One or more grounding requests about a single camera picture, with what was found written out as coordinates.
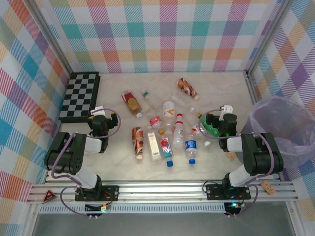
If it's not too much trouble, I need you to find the green bottle yellow cap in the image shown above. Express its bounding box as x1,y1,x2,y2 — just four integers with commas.
196,112,220,137

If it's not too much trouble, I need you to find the red white label clear bottle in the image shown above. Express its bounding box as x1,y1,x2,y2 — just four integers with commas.
191,124,212,148

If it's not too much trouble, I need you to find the clear bottle white cap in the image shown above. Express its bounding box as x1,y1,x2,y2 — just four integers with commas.
186,106,201,126

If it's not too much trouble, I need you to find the red gold label bottle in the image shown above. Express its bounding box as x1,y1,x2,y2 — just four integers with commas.
121,90,143,119

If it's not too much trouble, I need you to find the brown swirl label bottle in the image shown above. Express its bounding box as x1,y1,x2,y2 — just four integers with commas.
131,127,145,160
177,78,200,101

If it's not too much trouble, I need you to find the blue label water bottle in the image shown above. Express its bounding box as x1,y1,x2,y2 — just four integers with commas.
184,139,199,165

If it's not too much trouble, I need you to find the clear bottle red cap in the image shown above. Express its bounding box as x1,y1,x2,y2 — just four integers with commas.
173,113,187,149

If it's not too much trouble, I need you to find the clear crushed bottle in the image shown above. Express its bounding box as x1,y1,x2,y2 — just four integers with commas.
171,92,191,108

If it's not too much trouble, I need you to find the clear bottle green cap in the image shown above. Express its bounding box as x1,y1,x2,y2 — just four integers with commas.
142,90,158,116

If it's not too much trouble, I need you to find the white bottle orange V label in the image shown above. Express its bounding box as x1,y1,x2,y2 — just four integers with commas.
163,100,176,135

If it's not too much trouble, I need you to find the pink label bottle yellow cap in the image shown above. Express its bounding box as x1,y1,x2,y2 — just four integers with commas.
149,116,165,135

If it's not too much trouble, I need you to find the tall white label bottle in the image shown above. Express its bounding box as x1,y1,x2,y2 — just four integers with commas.
146,125,162,162

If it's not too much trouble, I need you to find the flower label bottle blue cap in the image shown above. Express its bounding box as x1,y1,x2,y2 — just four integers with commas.
159,136,175,168

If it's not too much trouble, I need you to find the grey trash bin with liner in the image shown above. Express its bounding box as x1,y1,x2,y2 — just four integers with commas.
248,95,315,169

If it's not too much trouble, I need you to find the black grey chessboard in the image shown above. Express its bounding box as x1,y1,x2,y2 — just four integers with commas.
58,71,101,124

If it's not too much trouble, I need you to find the right small controller board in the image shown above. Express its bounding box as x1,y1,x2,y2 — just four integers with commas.
224,201,243,215

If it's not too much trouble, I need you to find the small controller board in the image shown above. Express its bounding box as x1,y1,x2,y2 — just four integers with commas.
224,201,243,215
85,203,111,214

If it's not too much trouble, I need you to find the left small controller board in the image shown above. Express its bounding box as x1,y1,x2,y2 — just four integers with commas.
85,203,111,214

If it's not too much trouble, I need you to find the red triangle sign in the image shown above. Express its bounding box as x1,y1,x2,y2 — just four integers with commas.
42,189,57,204

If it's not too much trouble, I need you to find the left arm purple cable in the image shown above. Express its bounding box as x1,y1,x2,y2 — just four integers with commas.
50,108,123,218

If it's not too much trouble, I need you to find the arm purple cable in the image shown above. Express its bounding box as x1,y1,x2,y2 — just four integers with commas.
198,108,278,218
50,108,123,218

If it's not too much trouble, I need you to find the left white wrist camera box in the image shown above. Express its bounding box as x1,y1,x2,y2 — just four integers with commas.
90,106,106,117

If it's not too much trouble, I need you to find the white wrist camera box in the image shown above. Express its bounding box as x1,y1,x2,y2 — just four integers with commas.
220,104,233,116
90,106,106,117

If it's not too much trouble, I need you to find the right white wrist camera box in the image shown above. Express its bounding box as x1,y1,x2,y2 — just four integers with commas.
220,104,233,116

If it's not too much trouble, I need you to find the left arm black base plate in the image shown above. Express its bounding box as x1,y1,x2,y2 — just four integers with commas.
74,185,120,202

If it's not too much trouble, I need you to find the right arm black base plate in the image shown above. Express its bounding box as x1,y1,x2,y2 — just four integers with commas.
205,183,252,200

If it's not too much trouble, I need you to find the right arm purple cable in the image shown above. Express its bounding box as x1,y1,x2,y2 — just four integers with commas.
198,108,278,218

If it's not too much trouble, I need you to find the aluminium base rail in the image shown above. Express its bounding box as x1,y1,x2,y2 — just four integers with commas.
26,180,298,205

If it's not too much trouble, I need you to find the white slotted cable duct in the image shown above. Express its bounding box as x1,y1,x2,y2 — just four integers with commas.
39,203,226,214

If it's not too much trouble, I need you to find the aluminium frame post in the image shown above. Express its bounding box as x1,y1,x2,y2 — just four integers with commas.
245,0,296,76
26,0,76,74

